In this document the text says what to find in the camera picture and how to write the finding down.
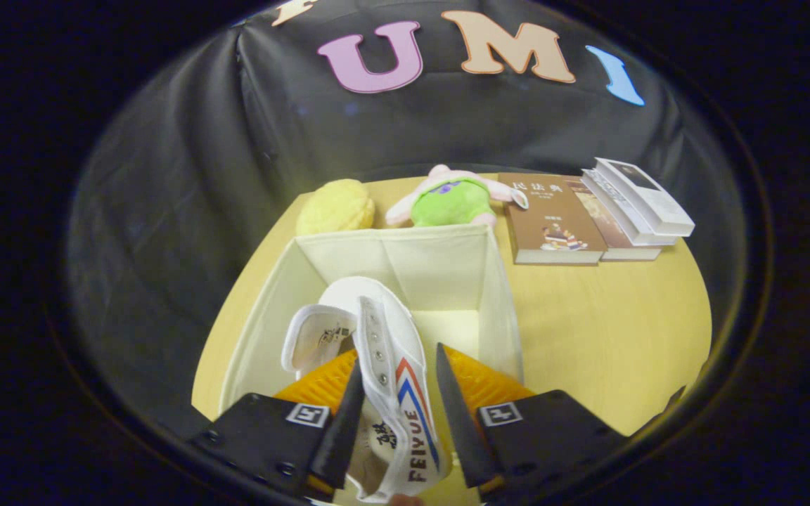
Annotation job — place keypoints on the beige fabric storage box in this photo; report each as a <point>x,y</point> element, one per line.
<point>447,274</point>

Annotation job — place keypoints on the brown book under white books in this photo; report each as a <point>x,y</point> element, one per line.
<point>609,228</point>

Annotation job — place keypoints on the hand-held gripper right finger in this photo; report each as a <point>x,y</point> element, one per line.
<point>461,436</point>

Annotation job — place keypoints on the yellow plush ball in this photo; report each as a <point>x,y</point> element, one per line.
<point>335,207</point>

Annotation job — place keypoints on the brown book with cover picture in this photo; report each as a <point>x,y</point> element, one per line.
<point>545,211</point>

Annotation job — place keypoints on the green and pink plush toy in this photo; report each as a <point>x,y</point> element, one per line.
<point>454,200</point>

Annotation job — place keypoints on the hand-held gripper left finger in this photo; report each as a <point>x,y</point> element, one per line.
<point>342,443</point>

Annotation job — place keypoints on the white book with patterned cover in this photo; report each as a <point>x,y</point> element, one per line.
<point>616,204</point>

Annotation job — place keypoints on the white book with dark picture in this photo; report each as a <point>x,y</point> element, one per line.
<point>647,197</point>

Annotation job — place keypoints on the white canvas shoe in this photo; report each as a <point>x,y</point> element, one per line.
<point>306,337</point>
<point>405,351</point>

